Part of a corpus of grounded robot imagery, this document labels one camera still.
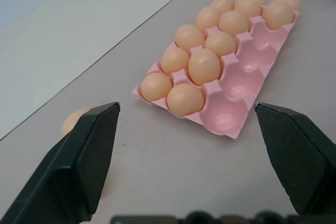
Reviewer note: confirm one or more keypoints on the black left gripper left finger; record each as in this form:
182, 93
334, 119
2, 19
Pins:
73, 166

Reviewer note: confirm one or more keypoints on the pink plastic egg tray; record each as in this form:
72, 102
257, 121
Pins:
244, 82

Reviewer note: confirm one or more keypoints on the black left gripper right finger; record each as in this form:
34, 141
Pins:
296, 155

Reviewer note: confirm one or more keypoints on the tan egg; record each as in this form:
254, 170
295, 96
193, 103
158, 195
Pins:
222, 3
175, 61
293, 0
277, 15
189, 37
156, 86
233, 23
186, 100
71, 121
204, 66
220, 43
249, 3
207, 18

